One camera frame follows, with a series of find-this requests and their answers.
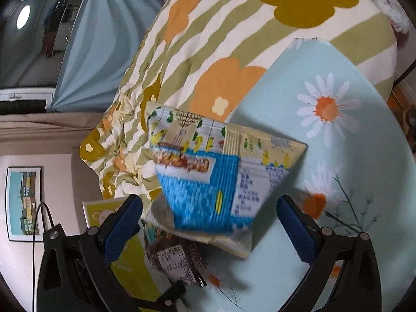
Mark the brown snack packet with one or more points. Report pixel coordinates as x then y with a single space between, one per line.
175 260

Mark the round ceiling light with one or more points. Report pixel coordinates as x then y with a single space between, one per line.
23 17

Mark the beige curtain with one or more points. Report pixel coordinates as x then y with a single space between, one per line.
48 133

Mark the black metal frame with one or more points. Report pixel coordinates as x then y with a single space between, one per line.
406 68

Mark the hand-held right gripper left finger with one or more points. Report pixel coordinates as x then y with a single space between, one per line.
122 227

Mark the yellow-green cardboard box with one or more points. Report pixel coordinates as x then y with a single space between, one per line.
136 273

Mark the light blue daisy tablecloth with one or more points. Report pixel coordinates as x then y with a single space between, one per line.
341 136

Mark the green striped floral blanket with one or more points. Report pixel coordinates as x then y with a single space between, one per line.
227 39

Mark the framed wall picture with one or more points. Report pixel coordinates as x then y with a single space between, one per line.
24 201

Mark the blue curtain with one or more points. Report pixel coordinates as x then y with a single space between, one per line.
104 48

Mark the blue cream illustrated snack packet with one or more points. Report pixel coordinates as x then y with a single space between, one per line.
211 182

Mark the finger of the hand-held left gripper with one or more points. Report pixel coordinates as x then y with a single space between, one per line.
172 292

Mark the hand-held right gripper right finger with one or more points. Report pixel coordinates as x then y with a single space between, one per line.
296 230

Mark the white plastic bag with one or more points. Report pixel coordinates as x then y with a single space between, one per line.
391 9

